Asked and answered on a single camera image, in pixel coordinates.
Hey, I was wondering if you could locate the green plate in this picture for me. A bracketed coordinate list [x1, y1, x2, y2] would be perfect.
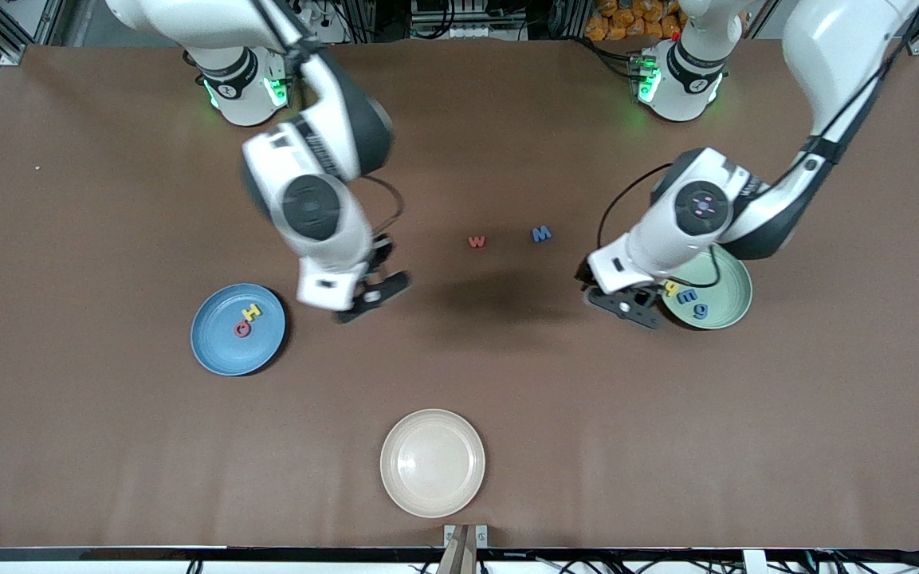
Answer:
[661, 244, 753, 330]

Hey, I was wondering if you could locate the blue plate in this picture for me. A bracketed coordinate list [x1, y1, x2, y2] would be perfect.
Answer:
[191, 283, 287, 377]

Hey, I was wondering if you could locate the beige plate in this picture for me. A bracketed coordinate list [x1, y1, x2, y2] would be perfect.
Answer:
[380, 408, 486, 519]

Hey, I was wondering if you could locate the white electronics box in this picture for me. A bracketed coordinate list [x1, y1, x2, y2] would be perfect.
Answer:
[410, 0, 532, 41]

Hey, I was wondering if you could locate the white power strip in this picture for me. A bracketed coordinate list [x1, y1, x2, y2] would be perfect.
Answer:
[288, 0, 348, 45]

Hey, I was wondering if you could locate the orange packets pile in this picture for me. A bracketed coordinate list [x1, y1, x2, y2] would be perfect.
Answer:
[584, 0, 691, 42]

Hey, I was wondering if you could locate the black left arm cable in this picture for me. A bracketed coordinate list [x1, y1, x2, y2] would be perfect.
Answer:
[596, 163, 675, 252]

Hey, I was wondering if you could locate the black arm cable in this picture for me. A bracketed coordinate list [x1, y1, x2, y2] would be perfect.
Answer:
[596, 163, 675, 252]
[359, 175, 406, 238]

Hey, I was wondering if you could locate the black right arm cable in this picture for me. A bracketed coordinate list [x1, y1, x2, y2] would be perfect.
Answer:
[359, 175, 406, 238]

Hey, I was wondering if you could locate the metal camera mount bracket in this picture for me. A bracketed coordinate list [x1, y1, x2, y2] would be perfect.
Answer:
[437, 524, 489, 574]

